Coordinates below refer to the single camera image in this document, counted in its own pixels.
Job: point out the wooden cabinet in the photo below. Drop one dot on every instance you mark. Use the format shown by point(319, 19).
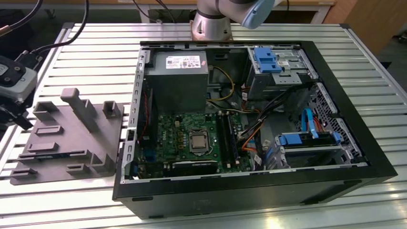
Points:
point(375, 23)

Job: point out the metal disk bay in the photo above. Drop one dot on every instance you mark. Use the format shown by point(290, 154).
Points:
point(315, 148)

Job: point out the dark RAM stick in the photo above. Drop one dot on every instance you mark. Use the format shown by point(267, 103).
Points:
point(52, 156)
point(234, 143)

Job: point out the black graphics card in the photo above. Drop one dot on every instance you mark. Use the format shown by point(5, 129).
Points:
point(194, 167)

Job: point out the black RAM slot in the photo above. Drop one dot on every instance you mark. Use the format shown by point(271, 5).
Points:
point(224, 143)

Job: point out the grey power supply unit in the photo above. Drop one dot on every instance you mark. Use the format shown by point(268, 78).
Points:
point(178, 88)

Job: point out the wooden desk white legs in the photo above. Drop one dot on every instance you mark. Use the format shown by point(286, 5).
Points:
point(322, 12)

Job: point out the CPU socket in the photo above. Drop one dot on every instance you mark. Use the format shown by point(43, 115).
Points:
point(190, 143)

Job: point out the green motherboard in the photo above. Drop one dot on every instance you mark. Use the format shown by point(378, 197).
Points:
point(171, 124)

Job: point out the grey metal drive cage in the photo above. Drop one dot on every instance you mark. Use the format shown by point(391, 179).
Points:
point(286, 78)

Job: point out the grey parts rack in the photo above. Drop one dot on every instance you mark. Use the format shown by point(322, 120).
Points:
point(72, 143)

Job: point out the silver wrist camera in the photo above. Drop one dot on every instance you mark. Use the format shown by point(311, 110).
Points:
point(28, 81)

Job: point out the blue drive bay latch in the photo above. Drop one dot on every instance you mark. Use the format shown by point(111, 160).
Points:
point(266, 59)

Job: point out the hard disk in blue carrier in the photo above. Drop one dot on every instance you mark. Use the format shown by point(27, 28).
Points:
point(292, 139)

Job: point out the black PC case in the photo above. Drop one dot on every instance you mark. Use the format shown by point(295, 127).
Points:
point(222, 198)

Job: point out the silver CPU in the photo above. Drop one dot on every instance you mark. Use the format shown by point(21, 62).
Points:
point(199, 142)

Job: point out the black office chair base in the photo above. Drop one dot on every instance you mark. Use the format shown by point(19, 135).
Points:
point(400, 38)

